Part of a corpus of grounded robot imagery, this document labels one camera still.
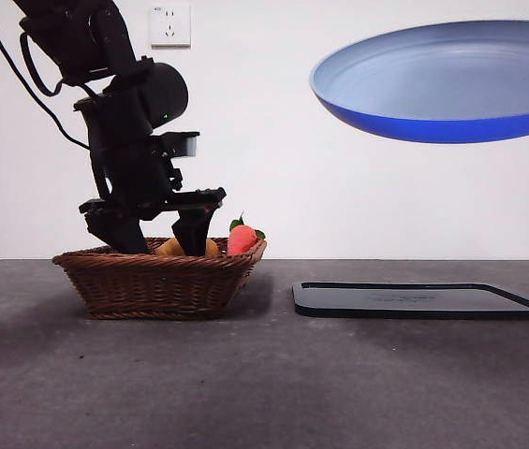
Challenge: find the blue round plate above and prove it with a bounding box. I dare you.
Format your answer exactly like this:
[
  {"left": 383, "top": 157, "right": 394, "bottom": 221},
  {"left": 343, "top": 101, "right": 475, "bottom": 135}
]
[{"left": 309, "top": 19, "right": 529, "bottom": 145}]

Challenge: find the brown wicker basket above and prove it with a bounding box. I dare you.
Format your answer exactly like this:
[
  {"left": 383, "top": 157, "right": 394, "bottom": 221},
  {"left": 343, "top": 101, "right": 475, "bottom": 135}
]
[{"left": 51, "top": 237, "right": 269, "bottom": 322}]

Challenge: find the black cutting board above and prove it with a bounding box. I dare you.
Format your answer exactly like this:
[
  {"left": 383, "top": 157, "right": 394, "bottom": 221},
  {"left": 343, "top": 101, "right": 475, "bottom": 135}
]
[{"left": 291, "top": 281, "right": 529, "bottom": 321}]

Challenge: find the white wall socket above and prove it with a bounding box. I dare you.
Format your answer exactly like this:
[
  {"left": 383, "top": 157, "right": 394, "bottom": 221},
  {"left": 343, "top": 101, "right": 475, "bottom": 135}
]
[{"left": 150, "top": 4, "right": 192, "bottom": 50}]

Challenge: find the yellow-brown potato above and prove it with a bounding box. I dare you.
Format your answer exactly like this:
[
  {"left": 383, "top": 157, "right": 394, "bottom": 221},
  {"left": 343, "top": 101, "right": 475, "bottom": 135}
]
[{"left": 154, "top": 238, "right": 221, "bottom": 257}]

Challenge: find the pale grey left wrist camera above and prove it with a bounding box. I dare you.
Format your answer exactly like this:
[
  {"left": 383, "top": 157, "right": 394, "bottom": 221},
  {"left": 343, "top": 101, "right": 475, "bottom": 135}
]
[{"left": 160, "top": 131, "right": 200, "bottom": 159}]

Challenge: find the red carrot with green leaves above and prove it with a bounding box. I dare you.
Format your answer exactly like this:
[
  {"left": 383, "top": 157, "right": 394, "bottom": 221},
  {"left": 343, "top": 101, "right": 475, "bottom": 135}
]
[{"left": 227, "top": 211, "right": 267, "bottom": 256}]

